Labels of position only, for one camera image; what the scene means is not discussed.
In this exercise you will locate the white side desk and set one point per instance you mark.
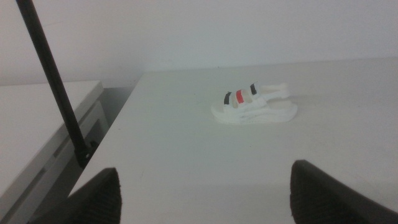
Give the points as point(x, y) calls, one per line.
point(34, 130)

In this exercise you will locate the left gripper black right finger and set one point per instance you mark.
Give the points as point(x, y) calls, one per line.
point(323, 199)

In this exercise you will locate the black pole with clamp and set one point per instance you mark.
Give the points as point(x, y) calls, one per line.
point(56, 84)

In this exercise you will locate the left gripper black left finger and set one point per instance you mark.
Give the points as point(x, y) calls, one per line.
point(96, 202)

